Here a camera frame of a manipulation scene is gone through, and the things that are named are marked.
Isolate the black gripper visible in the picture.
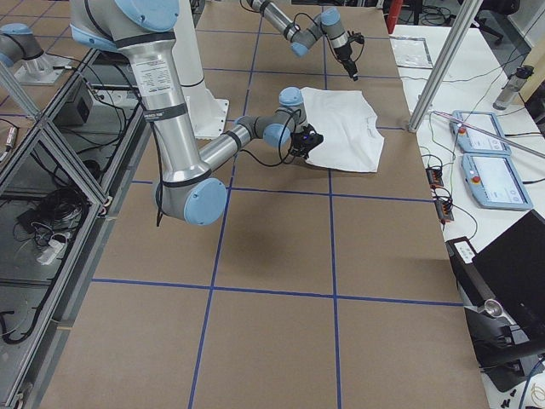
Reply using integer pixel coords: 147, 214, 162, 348
333, 43, 359, 81
290, 125, 324, 158

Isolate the white long-sleeve printed shirt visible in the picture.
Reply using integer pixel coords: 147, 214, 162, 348
301, 87, 384, 173

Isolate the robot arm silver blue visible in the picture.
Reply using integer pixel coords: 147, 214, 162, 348
247, 1, 364, 81
70, 1, 324, 226

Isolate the clear plastic document sleeve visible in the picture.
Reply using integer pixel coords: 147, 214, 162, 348
390, 36, 433, 69

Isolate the metal reacher grabber stick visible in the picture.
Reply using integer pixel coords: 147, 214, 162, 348
431, 111, 544, 158

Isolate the orange electronics board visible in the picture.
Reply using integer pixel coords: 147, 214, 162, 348
426, 166, 445, 188

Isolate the upper blue teach pendant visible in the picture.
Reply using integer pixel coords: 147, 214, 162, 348
450, 110, 511, 156

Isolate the blue teach pendant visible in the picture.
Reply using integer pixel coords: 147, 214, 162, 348
450, 110, 511, 156
461, 153, 533, 210

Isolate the grey water bottle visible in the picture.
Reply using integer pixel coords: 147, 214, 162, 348
492, 65, 534, 111

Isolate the lower blue teach pendant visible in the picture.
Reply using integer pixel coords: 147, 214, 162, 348
461, 153, 533, 210

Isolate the black laptop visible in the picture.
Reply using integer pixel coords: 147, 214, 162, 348
473, 210, 544, 337

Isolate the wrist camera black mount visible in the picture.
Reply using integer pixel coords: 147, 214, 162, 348
347, 31, 365, 46

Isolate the aluminium frame post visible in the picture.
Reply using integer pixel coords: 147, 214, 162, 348
408, 0, 483, 133

